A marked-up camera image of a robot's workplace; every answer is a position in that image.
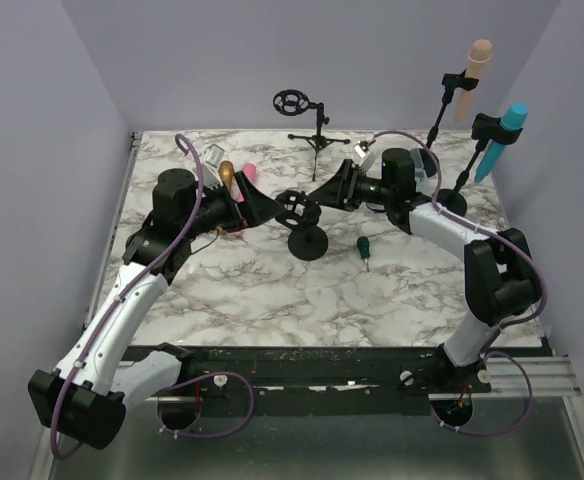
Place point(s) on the clear plastic screw box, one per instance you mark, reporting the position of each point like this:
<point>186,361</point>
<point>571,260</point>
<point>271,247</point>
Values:
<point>424,168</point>

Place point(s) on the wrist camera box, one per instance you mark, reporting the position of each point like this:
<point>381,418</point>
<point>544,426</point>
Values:
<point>366,156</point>
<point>213,156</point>

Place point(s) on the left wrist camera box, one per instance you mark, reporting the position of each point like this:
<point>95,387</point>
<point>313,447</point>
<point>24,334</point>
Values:
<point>213,156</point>

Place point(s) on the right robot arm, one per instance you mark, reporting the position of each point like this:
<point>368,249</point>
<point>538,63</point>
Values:
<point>499,283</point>

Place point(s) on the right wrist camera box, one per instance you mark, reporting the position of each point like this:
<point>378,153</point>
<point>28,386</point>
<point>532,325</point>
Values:
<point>366,156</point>

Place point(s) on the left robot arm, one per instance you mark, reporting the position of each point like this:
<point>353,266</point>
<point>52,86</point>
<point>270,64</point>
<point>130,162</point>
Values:
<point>87,395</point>

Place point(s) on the beige microphone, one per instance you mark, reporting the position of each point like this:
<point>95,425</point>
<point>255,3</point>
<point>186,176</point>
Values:
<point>478,57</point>

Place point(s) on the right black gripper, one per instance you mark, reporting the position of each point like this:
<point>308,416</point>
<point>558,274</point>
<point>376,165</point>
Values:
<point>340,191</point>

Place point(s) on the teal microphone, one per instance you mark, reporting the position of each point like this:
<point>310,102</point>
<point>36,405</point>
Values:
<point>495,134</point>

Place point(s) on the black front mounting rail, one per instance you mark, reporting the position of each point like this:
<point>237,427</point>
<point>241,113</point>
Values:
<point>227,382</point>

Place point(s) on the gold microphone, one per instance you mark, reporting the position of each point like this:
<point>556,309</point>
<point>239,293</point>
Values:
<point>226,173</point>

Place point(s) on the black round-base shock mount stand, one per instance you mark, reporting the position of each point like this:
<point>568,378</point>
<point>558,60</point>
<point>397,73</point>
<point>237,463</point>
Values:
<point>306,241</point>

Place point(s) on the black stand holding teal microphone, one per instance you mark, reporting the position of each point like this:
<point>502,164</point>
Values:
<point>452,198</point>

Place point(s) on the black stand holding beige microphone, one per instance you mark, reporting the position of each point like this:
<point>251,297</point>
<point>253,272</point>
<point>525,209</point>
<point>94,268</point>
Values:
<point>452,82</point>

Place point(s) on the pink microphone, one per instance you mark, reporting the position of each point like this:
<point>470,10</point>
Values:
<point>250,171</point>

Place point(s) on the green handled screwdriver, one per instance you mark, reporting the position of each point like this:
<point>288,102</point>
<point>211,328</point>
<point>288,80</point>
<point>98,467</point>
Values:
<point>363,247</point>

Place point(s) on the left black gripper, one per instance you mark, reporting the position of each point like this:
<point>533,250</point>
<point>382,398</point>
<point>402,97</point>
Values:
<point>256,208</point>

